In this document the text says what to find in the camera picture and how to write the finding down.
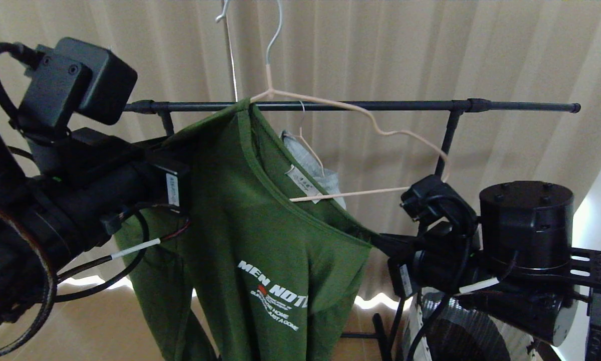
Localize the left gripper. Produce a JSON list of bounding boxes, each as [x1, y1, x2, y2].
[[55, 129, 190, 216]]

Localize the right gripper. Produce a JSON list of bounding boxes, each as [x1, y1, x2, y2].
[[388, 223, 481, 301]]

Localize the green long-sleeved shirt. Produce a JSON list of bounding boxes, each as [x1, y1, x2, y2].
[[114, 98, 376, 361]]

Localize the pink clothes hanger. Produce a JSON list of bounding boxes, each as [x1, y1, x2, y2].
[[297, 100, 327, 177], [215, 0, 451, 203]]

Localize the white laundry basket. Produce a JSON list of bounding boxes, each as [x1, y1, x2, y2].
[[403, 290, 549, 361]]

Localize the black clothes rack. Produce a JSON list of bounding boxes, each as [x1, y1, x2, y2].
[[125, 98, 581, 361]]

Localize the pale grey shorts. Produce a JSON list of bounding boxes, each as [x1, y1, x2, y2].
[[280, 129, 348, 211]]

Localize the beige curtain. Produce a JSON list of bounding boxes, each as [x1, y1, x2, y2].
[[0, 0, 601, 306]]

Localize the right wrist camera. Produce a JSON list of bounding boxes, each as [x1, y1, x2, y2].
[[399, 174, 480, 237]]

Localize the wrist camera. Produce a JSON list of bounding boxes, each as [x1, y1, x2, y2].
[[12, 38, 138, 151], [399, 174, 480, 237]]

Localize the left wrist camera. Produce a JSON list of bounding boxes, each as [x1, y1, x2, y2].
[[12, 38, 138, 151]]

